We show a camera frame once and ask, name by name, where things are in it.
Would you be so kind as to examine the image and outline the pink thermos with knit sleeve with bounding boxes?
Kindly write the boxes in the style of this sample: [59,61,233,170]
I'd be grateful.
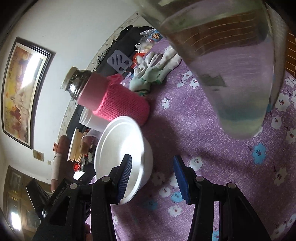
[61,66,150,126]

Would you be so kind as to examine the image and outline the wooden glass door cabinet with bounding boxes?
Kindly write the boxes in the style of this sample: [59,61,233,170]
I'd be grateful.
[3,166,41,240]

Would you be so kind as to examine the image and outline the white plastic jar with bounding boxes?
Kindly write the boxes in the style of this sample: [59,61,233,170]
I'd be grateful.
[79,108,110,133]

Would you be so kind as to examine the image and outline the purple floral tablecloth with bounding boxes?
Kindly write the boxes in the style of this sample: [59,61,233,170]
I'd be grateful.
[92,39,296,241]

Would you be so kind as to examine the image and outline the brown armchair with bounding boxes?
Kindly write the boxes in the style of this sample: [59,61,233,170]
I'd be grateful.
[51,135,74,193]

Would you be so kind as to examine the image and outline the black leather sofa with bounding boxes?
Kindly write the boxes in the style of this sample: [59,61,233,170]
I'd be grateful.
[63,25,152,138]

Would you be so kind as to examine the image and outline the framed horse painting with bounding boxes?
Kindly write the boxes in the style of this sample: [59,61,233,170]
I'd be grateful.
[1,37,55,150]

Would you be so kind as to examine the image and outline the small yellow wall picture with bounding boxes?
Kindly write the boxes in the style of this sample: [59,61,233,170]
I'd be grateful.
[33,150,44,162]

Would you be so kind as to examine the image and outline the dark bottle with cork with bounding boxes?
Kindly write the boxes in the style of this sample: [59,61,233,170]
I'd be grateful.
[79,136,97,162]

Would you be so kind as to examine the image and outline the clear water bottle green cap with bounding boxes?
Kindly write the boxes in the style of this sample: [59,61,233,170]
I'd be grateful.
[132,1,278,139]

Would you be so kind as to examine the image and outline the white work gloves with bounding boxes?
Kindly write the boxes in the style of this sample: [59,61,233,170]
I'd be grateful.
[129,46,182,96]

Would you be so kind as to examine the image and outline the white foam bowl back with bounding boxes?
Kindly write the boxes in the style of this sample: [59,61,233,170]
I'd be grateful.
[94,116,154,205]

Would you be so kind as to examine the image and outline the purple slotted spatula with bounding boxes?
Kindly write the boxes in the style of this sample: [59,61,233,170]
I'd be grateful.
[107,50,132,74]

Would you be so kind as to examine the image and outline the stack of beige paper bowls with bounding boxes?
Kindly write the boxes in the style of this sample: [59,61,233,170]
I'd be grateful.
[67,128,85,163]

